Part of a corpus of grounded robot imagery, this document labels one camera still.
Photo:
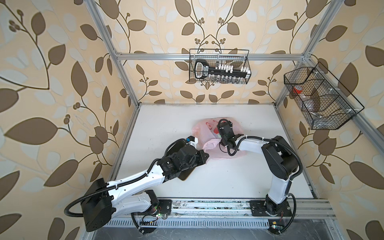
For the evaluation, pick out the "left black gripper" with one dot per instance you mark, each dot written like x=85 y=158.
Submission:
x=202 y=159

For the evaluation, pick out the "pink plastic bag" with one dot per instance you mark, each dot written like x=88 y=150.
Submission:
x=209 y=139

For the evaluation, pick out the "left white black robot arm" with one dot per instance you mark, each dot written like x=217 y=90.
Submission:
x=106 y=200

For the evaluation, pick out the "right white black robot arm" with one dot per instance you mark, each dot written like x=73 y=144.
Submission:
x=283 y=162

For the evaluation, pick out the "dark square plate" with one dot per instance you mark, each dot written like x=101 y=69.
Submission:
x=185 y=174

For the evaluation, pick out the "black tool set in basket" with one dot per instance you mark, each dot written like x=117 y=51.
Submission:
x=203 y=70

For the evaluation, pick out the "red capped item in basket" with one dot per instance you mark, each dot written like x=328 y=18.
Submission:
x=297 y=90

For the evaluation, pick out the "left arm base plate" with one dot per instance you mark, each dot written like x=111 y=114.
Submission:
x=163 y=207

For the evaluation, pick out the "back black wire basket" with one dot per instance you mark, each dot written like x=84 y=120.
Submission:
x=235 y=57

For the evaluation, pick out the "black wire basket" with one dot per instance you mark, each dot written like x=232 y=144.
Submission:
x=235 y=57
x=326 y=103

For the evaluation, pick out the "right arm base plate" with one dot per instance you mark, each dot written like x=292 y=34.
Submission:
x=263 y=208

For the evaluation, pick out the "right black wire basket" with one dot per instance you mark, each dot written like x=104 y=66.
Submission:
x=326 y=103

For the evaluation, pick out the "aluminium front rail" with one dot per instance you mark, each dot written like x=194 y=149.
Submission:
x=207 y=208

